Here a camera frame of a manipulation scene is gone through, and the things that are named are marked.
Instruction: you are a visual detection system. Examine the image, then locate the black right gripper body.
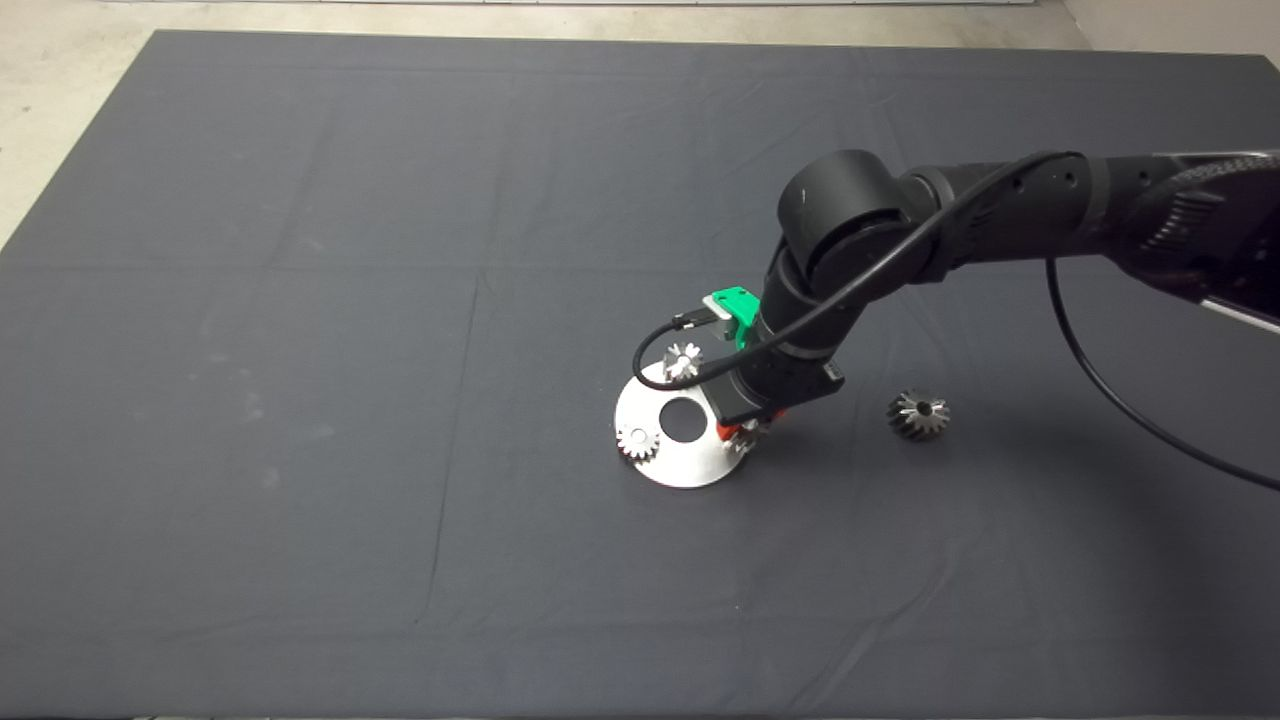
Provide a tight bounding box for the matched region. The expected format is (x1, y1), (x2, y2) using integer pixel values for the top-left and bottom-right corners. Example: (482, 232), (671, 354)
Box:
(705, 358), (846, 426)

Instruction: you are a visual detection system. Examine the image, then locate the large steel gear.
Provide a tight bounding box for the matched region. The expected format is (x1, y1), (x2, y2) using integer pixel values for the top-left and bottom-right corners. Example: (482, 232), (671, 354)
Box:
(887, 388), (952, 443)

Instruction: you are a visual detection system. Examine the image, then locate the round metal plate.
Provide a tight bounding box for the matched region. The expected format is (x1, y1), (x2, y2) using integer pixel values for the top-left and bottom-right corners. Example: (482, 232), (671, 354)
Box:
(614, 362), (753, 491)

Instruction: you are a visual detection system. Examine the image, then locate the dark grey table cloth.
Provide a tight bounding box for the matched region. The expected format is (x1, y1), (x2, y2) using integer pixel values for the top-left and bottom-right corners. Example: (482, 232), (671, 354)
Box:
(0, 30), (1280, 720)

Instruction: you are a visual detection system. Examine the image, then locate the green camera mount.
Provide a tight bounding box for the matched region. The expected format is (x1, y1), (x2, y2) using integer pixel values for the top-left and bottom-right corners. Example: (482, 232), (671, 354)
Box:
(712, 287), (763, 349)

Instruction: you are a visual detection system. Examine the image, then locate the black camera cable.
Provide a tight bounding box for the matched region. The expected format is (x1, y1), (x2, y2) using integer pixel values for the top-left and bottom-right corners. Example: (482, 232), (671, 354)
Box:
(633, 150), (1280, 493)

